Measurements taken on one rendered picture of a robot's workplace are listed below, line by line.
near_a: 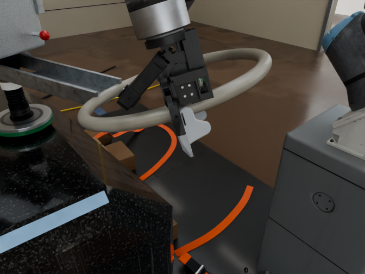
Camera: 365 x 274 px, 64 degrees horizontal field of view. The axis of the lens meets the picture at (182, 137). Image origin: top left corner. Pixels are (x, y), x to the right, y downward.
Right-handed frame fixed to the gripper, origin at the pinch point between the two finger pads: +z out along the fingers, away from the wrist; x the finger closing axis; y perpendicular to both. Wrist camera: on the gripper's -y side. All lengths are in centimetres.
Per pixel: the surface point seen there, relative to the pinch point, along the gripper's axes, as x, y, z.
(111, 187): 25.2, -27.5, 18.6
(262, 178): 133, 36, 103
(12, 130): 48, -62, -1
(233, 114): 229, 36, 87
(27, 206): 16, -47, 13
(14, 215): 13, -50, 13
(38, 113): 60, -57, -2
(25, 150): 42, -57, 6
